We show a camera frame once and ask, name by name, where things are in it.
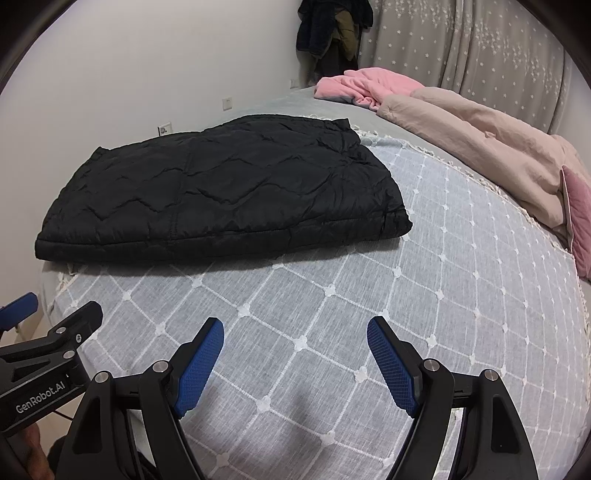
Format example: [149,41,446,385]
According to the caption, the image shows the beige duvet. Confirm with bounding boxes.
[376,87,583,241]

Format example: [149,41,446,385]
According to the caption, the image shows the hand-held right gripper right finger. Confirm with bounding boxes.
[367,316,541,480]

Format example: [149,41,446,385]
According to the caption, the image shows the person's left forearm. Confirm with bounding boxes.
[0,422,51,480]

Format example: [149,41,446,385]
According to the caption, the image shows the pink pillow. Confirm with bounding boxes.
[561,165,591,280]

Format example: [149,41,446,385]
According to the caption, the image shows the dark hanging clothes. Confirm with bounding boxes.
[295,0,374,77]

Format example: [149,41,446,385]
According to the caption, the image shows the black quilted jacket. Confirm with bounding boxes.
[34,114,413,265]

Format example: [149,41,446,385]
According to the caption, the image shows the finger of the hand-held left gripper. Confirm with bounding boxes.
[0,301,103,374]
[0,292,39,330]

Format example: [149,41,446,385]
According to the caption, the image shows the grey checked tasselled blanket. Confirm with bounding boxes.
[44,129,585,480]

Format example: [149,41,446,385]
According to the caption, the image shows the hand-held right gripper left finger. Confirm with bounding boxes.
[55,318,225,480]

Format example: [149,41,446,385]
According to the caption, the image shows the beige star-print curtain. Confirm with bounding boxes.
[358,0,573,137]

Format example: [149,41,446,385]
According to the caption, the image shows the pink blanket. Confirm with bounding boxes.
[314,67,424,112]

